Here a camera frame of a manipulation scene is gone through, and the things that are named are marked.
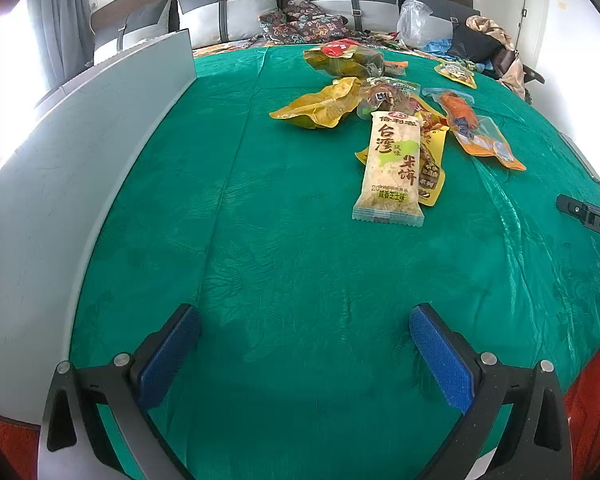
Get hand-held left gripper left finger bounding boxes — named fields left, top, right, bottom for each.
left=40, top=302, right=203, bottom=480

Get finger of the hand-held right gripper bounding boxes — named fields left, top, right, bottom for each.
left=556, top=194, right=589, bottom=226

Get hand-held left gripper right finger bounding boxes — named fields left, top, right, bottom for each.
left=409, top=302, right=574, bottom=480

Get long yellow snack packet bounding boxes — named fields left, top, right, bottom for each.
left=355, top=97, right=451, bottom=209

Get yellow-bordered peanut packet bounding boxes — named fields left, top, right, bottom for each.
left=434, top=60, right=479, bottom=90

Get low grey board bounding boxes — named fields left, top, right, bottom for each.
left=559, top=132, right=600, bottom=187

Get clear packet of orange sausage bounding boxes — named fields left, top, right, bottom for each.
left=422, top=87, right=527, bottom=172

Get green patterned cloth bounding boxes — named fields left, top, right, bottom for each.
left=70, top=42, right=600, bottom=480

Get gold patterned cloth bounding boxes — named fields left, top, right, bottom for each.
left=465, top=14, right=529, bottom=102

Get dark brown chair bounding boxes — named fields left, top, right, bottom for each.
left=495, top=49, right=547, bottom=87

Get red trouser leg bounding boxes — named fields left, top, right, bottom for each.
left=0, top=407, right=42, bottom=480
left=564, top=334, right=600, bottom=480

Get cream rice cracker packet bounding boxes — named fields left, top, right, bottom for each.
left=351, top=110, right=426, bottom=227

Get tall grey board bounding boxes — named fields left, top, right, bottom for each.
left=0, top=28, right=199, bottom=480

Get black bag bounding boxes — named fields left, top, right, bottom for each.
left=447, top=22, right=504, bottom=64

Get blue cloth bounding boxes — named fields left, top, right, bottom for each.
left=422, top=38, right=455, bottom=59

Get clear packet of brown snack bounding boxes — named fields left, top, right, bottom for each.
left=357, top=77, right=422, bottom=122

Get clear plastic bag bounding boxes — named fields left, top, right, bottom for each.
left=396, top=0, right=434, bottom=49

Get crumpled yellow snack packet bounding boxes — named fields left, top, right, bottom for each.
left=269, top=76, right=364, bottom=131

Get large bag with red label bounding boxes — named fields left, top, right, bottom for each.
left=302, top=41, right=387, bottom=82

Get patterned bed sheet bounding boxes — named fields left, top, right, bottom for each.
left=192, top=30, right=433, bottom=60

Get dark floral folded quilt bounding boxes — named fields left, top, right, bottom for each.
left=258, top=0, right=350, bottom=45

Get grey curtain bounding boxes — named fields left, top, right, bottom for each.
left=24, top=0, right=90, bottom=92

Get grey white strapped pillow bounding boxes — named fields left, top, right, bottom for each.
left=93, top=0, right=175, bottom=67
left=292, top=0, right=402, bottom=37
left=175, top=0, right=282, bottom=45
left=402, top=0, right=482, bottom=43

